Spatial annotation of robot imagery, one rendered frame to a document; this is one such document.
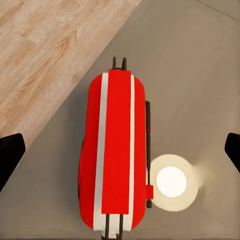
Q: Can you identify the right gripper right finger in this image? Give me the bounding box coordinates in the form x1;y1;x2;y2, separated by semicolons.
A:
224;132;240;172

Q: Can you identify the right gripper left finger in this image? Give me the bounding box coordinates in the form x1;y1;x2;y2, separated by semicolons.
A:
0;133;26;192

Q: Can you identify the radio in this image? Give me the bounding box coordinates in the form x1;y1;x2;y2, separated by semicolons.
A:
78;56;154;240

